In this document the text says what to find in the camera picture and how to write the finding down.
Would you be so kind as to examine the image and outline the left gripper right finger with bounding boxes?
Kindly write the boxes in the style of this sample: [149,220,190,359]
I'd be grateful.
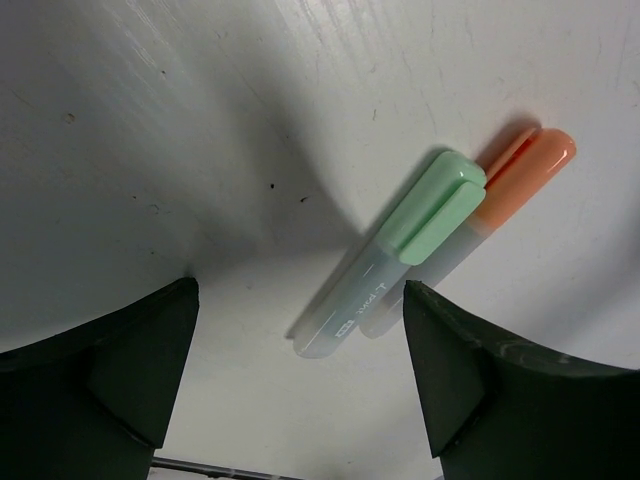
[403,281,639,479]

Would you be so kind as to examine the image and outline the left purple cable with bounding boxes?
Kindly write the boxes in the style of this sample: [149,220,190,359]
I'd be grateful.
[149,457,311,480]

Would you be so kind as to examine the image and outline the orange capped marker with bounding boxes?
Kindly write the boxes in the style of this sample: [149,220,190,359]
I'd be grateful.
[360,128,576,339]

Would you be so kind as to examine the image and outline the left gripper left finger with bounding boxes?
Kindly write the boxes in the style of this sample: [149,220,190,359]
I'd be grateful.
[1,278,199,479]

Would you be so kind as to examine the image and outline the green capped marker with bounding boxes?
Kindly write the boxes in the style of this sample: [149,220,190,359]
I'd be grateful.
[293,151,487,359]

